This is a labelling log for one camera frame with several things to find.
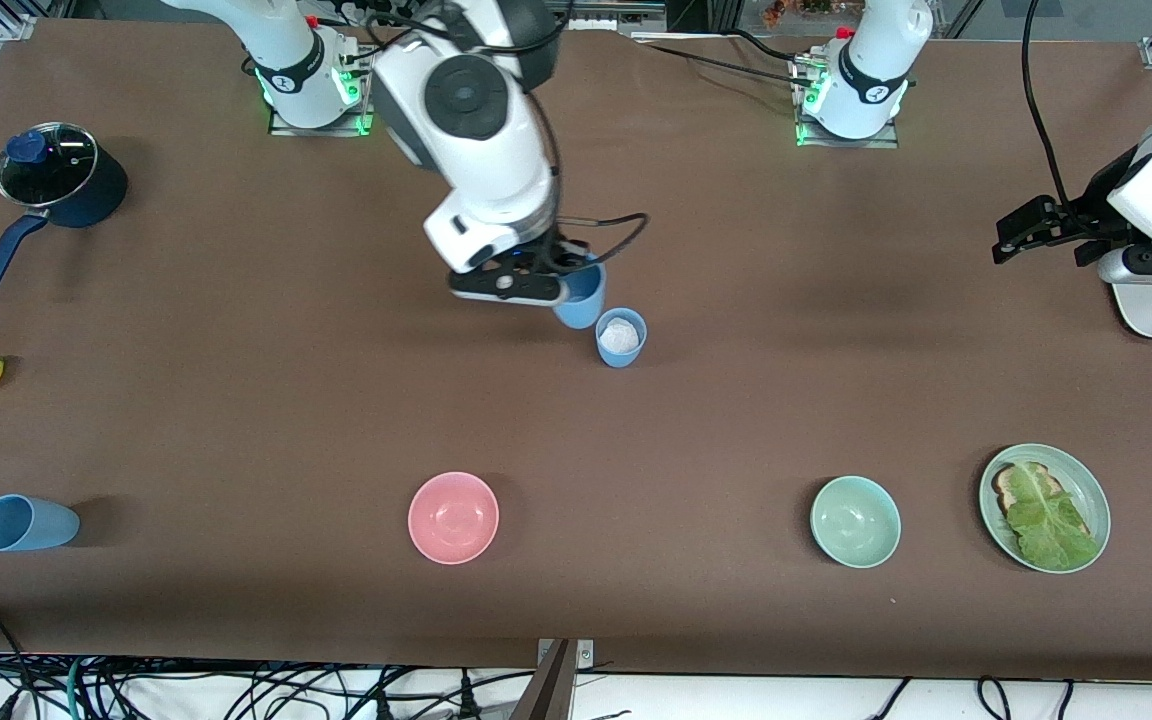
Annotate toasted bread slice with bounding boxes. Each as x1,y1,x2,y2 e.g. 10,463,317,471
993,462,1063,517

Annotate glass lid with blue knob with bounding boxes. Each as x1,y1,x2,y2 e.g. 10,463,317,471
0,121,100,209

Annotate black base cable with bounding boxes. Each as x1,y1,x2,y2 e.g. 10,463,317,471
636,30,817,87
336,14,412,67

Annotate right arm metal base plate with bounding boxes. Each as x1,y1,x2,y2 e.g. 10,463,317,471
268,45,378,138

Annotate black left base cable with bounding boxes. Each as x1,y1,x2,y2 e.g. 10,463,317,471
636,30,817,87

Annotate pink bowl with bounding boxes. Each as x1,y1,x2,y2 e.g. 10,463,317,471
407,471,501,566

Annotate dark blue saucepan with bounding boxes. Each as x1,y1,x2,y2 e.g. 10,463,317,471
0,140,130,298

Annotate white power strip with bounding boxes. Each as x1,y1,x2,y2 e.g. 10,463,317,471
556,0,668,34

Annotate dark slanted pole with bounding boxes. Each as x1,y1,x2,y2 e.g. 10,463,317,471
508,640,578,720

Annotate black right base cable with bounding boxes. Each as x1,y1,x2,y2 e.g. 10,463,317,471
336,14,412,67

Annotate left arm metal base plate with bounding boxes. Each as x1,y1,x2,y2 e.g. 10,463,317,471
794,60,900,150

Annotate small metal bracket plate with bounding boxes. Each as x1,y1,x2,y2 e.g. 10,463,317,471
537,638,596,670

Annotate orange background items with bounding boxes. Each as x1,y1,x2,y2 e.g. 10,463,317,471
761,0,839,28

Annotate blue cup with white filling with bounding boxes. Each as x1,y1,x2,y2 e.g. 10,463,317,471
595,307,649,370

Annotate pale green bowl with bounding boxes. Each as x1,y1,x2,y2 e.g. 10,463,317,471
809,475,903,570

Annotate plain blue cup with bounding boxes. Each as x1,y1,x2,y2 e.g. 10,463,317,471
552,258,608,331
0,494,81,553

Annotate green lettuce leaf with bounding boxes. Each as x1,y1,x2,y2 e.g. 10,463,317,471
1004,462,1103,572

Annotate pale green plate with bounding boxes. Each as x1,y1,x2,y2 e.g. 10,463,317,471
978,443,1113,575

